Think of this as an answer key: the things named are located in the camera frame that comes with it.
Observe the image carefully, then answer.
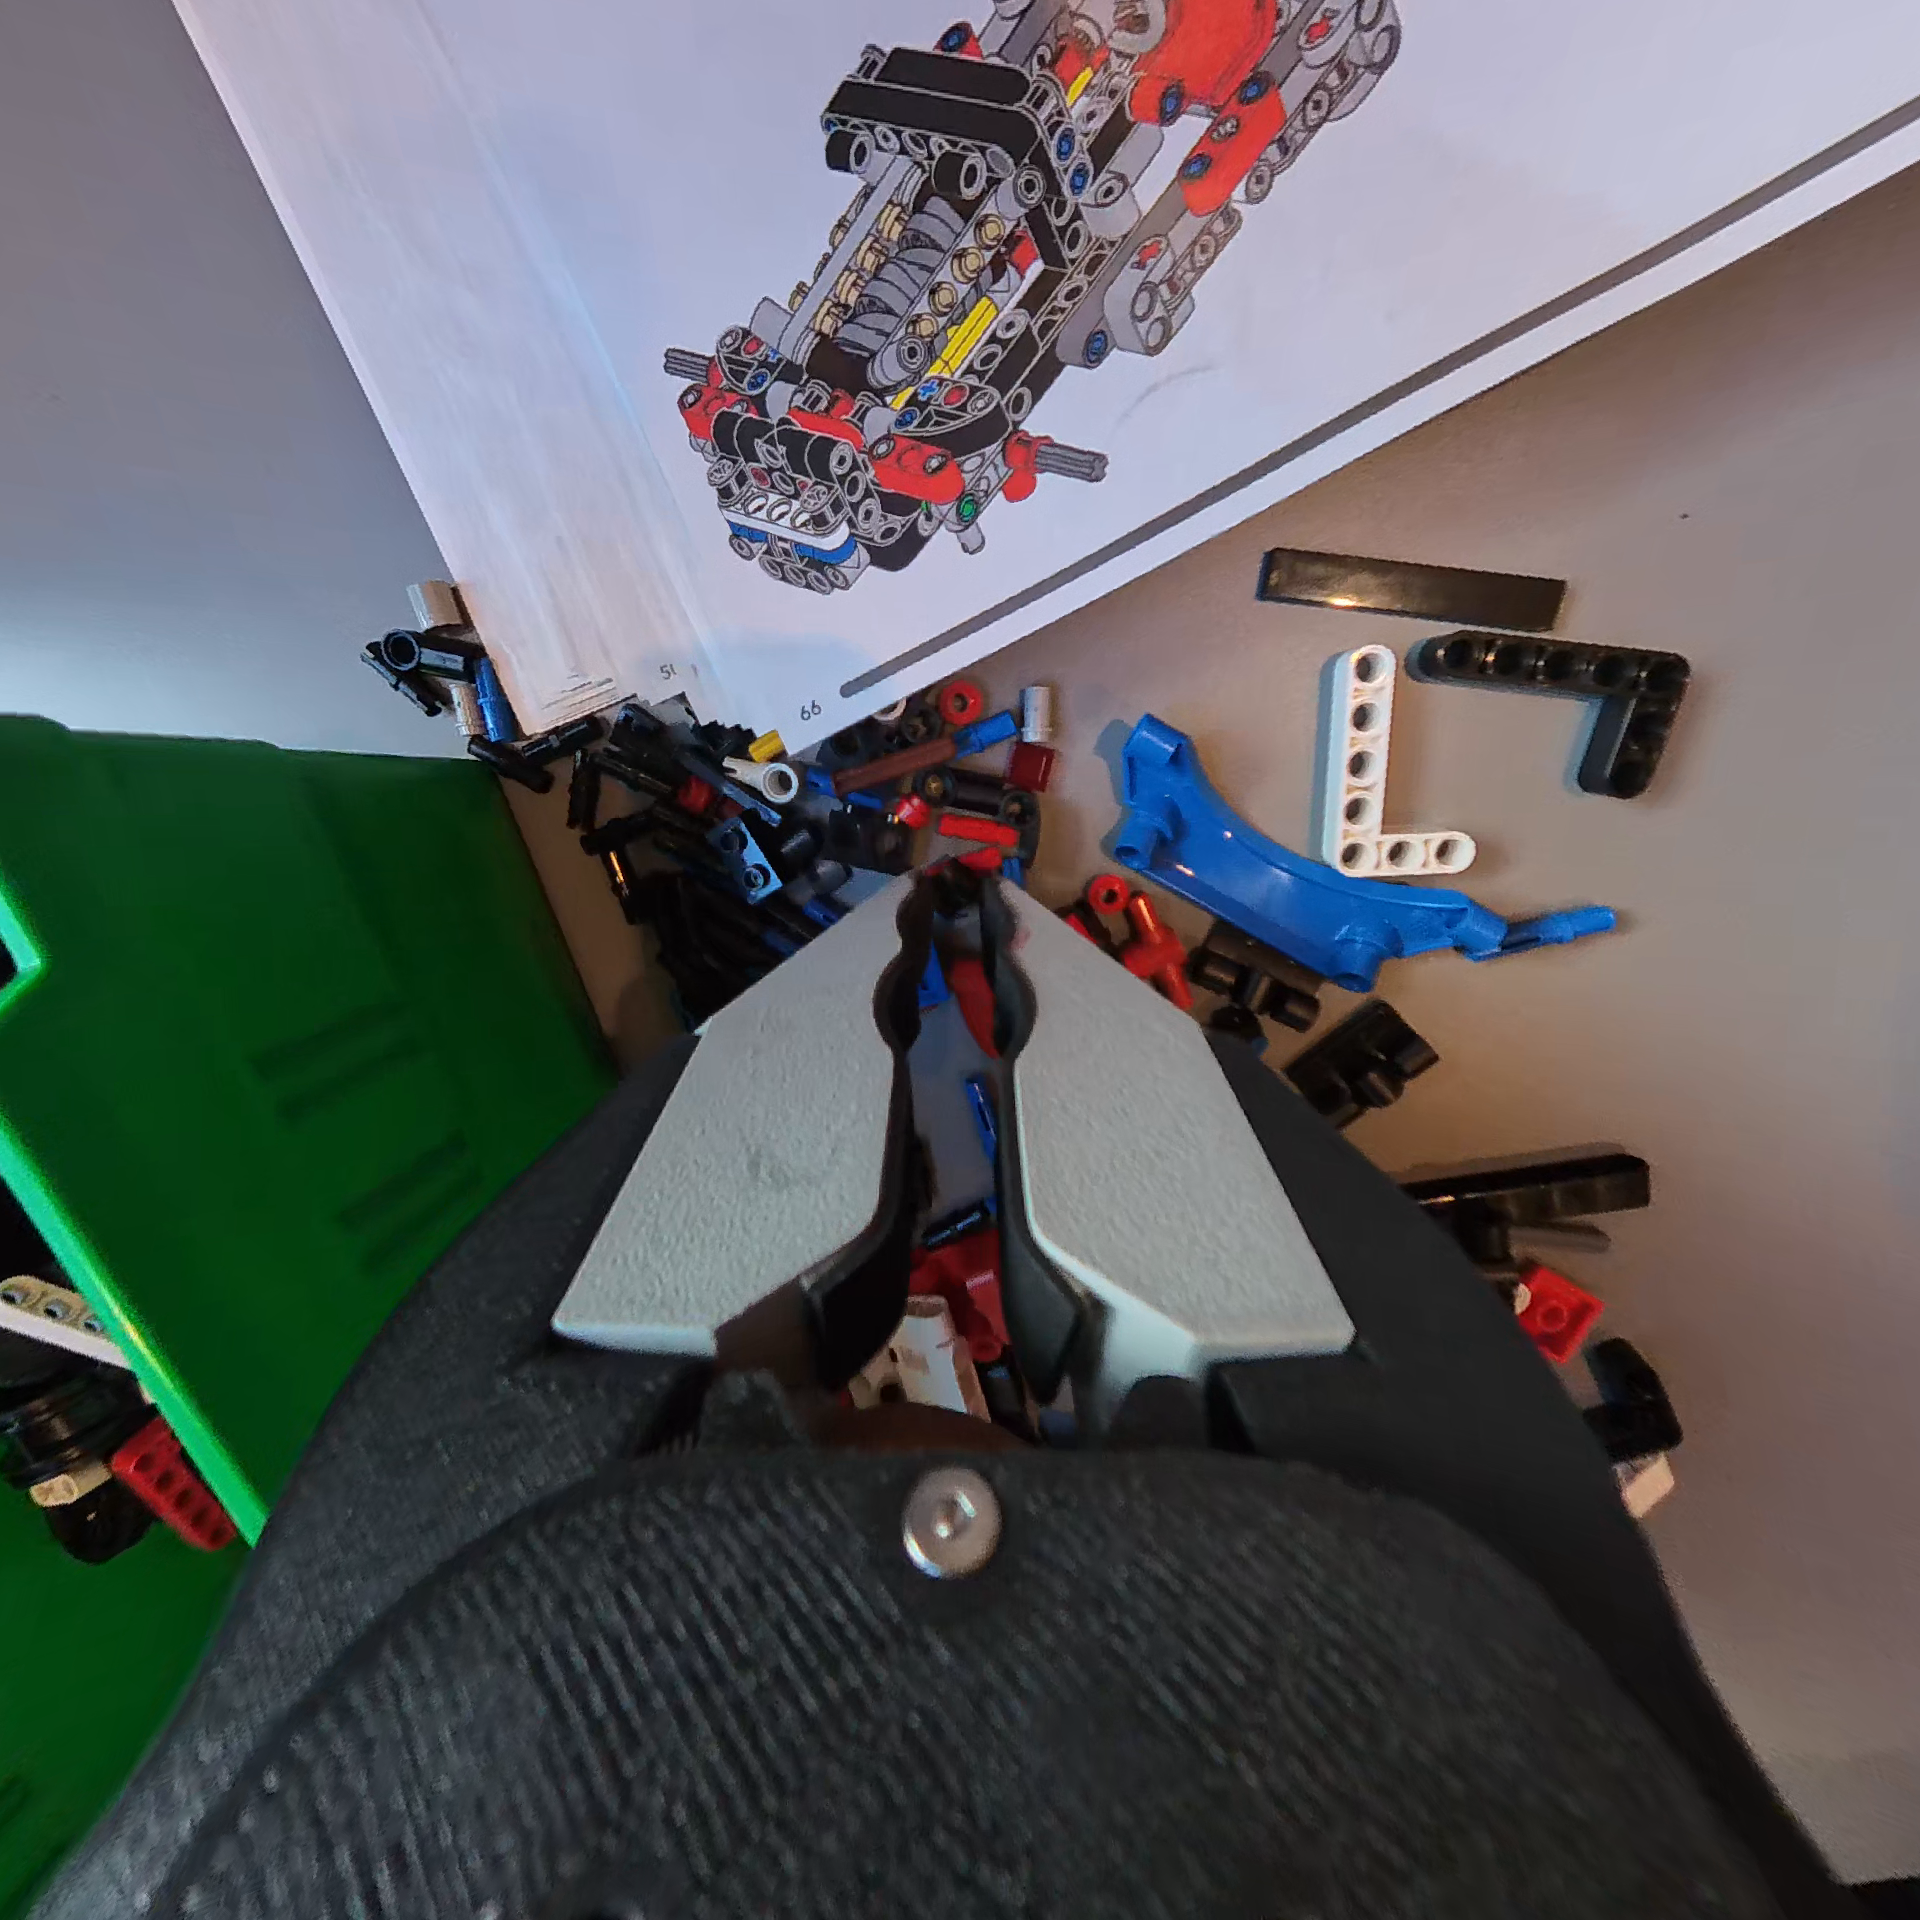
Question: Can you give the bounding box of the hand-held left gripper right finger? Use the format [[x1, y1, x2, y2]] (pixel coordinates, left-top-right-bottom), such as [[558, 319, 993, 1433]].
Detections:
[[984, 872, 1358, 1433]]

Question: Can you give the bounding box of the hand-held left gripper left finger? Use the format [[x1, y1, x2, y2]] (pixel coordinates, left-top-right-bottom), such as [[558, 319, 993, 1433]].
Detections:
[[551, 877, 928, 1389]]

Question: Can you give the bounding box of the pile of building bricks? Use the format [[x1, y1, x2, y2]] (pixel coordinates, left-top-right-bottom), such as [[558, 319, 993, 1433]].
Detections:
[[359, 585, 1443, 1127]]

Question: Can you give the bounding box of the blue curved panel piece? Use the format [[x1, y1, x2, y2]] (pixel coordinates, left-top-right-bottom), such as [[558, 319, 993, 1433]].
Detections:
[[1103, 716, 1508, 993]]

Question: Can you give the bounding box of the long black beam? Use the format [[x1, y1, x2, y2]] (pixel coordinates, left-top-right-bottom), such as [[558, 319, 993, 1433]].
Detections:
[[1395, 1146, 1654, 1262]]

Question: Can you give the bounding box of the red flat plate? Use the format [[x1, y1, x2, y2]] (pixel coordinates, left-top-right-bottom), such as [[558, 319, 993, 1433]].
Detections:
[[1516, 1265, 1606, 1365]]

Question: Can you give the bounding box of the white L-shaped beam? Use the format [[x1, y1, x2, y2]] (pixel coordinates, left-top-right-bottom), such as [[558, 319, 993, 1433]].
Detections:
[[1307, 644, 1480, 876]]

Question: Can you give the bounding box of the green plastic bin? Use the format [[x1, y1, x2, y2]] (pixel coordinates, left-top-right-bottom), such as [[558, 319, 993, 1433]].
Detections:
[[0, 717, 617, 1920]]

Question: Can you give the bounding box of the black L-beam with white brick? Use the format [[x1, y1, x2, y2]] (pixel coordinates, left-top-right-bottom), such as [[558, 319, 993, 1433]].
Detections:
[[1583, 1336, 1684, 1518]]

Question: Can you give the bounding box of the long black flat tile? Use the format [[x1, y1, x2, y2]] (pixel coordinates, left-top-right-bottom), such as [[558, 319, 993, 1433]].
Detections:
[[1258, 546, 1568, 632]]

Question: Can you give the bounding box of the black L-shaped beam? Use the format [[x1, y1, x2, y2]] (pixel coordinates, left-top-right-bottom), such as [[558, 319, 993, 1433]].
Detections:
[[1406, 631, 1691, 797]]

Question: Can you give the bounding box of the heap of tyres and beams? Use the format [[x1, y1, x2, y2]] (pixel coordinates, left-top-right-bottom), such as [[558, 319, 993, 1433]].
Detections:
[[0, 1276, 243, 1560]]

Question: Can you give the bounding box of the open instruction booklet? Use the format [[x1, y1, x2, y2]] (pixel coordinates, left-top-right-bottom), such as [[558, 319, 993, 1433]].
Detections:
[[171, 0, 1920, 744]]

